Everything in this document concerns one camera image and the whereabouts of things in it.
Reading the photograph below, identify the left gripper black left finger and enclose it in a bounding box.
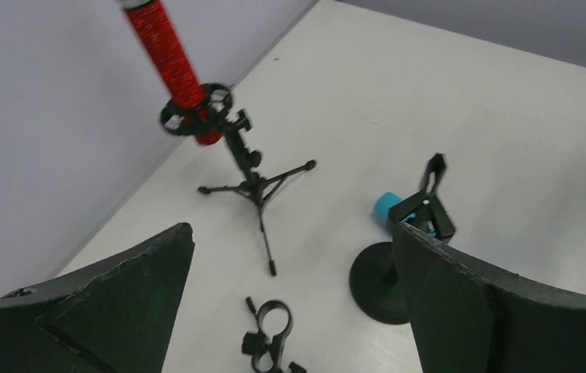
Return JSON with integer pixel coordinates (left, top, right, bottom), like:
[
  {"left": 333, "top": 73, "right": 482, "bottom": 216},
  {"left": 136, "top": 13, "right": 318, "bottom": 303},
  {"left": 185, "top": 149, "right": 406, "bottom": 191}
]
[{"left": 0, "top": 223, "right": 194, "bottom": 372}]

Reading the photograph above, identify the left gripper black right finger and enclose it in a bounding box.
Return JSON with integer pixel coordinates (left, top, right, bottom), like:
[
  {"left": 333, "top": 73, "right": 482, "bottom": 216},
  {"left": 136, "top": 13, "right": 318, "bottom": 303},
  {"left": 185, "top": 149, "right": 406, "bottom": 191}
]
[{"left": 393, "top": 224, "right": 586, "bottom": 372}]

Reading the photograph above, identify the black clip tripod stand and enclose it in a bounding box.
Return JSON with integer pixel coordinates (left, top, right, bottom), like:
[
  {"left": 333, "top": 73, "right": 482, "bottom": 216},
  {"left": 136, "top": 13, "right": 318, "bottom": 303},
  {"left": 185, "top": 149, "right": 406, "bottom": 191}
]
[{"left": 241, "top": 295, "right": 309, "bottom": 373}]

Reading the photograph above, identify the black shock-mount tripod stand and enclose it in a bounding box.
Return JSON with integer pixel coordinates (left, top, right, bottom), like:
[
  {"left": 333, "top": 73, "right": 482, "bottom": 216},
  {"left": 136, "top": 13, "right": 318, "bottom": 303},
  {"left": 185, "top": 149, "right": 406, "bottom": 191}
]
[{"left": 159, "top": 82, "right": 317, "bottom": 277}]

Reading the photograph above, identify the black round-base mic stand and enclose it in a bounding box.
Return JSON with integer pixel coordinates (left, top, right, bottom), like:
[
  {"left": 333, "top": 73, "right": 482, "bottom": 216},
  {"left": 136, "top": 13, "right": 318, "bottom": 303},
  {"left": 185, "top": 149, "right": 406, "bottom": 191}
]
[{"left": 349, "top": 153, "right": 456, "bottom": 325}]

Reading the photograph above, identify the red glitter microphone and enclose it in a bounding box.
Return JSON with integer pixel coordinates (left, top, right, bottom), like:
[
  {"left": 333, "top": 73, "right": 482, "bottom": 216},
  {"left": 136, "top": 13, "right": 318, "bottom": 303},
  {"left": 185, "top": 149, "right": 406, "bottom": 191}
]
[{"left": 119, "top": 0, "right": 222, "bottom": 146}]

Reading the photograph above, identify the teal microphone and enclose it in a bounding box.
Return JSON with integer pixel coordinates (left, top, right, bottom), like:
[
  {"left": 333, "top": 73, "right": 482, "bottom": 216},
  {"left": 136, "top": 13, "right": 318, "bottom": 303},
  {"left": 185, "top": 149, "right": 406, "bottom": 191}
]
[{"left": 373, "top": 191, "right": 438, "bottom": 238}]

